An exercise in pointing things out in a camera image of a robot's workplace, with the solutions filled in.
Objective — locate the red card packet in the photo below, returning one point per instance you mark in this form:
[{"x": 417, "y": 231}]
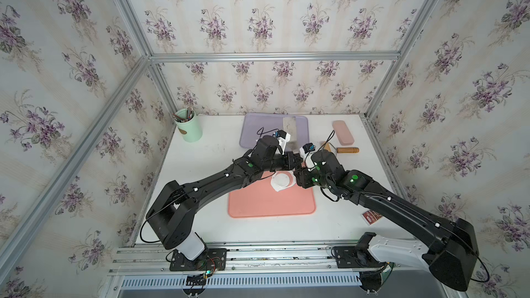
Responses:
[{"x": 371, "y": 217}]

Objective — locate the aluminium frame rail front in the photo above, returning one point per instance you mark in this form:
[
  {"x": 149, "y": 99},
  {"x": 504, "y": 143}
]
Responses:
[{"x": 241, "y": 257}]

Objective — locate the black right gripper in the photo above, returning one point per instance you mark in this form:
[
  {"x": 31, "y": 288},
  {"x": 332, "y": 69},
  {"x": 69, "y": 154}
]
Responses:
[{"x": 301, "y": 177}]

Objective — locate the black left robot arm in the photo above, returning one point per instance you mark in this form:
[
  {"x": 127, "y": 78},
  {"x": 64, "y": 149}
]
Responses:
[{"x": 173, "y": 212}]

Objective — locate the purple plastic tray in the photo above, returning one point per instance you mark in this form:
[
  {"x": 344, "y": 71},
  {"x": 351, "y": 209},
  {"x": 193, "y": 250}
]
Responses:
[{"x": 257, "y": 125}]

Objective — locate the black handled metal scraper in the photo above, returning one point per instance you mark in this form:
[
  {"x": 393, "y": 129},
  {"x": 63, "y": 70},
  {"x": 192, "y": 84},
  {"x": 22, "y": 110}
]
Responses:
[{"x": 290, "y": 127}]

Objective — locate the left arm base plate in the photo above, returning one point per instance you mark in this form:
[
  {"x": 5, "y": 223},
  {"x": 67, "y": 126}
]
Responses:
[{"x": 212, "y": 259}]

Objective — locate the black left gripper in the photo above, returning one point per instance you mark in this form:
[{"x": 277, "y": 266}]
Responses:
[{"x": 288, "y": 165}]

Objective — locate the pink plastic tray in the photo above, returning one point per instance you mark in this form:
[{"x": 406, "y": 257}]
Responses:
[{"x": 260, "y": 200}]

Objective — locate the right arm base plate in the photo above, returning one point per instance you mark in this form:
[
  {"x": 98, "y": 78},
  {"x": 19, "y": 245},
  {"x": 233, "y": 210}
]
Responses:
[{"x": 357, "y": 256}]

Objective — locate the white dough piece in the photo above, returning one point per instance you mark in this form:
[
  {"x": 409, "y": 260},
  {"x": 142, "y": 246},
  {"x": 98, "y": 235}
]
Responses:
[{"x": 282, "y": 180}]

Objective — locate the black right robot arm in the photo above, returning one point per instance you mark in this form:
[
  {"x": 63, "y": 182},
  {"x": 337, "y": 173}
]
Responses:
[{"x": 447, "y": 249}]

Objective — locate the pink rectangular case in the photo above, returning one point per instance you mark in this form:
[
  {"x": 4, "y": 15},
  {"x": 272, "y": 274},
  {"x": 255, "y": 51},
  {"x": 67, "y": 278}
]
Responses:
[{"x": 343, "y": 133}]

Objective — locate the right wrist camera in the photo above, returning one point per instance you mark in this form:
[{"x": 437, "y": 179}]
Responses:
[{"x": 306, "y": 150}]

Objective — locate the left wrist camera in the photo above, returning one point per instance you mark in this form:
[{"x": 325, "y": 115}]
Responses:
[{"x": 283, "y": 138}]

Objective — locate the green utensil cup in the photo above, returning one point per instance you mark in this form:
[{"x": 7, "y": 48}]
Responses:
[{"x": 188, "y": 124}]

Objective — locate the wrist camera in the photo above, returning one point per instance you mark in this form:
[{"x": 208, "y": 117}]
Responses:
[
  {"x": 306, "y": 150},
  {"x": 283, "y": 138}
]

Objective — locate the wooden dough roller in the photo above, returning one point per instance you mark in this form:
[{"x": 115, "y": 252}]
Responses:
[{"x": 340, "y": 150}]

